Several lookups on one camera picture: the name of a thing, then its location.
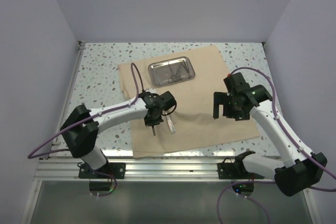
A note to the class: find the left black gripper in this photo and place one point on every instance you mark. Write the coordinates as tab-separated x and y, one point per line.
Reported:
156	121

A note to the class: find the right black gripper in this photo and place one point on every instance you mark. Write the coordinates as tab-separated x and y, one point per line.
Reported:
222	98

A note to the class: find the steel scalpel handle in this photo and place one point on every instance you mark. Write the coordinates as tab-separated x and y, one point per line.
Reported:
170	124

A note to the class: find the beige cloth wrap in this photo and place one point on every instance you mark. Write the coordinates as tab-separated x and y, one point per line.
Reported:
193	117

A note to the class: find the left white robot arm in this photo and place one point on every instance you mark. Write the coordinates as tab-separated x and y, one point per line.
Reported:
83	125

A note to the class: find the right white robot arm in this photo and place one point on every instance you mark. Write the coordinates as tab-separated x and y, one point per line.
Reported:
299	166

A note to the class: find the steel instrument tray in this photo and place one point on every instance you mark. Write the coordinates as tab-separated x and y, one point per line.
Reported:
157	71

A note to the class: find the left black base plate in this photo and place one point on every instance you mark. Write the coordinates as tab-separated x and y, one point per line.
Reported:
117	170

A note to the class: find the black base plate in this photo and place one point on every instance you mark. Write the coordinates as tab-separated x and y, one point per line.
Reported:
229	169
117	170

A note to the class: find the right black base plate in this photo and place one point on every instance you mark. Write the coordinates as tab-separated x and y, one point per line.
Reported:
229	169

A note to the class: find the aluminium rail frame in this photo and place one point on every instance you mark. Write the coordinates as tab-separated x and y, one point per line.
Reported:
180	187

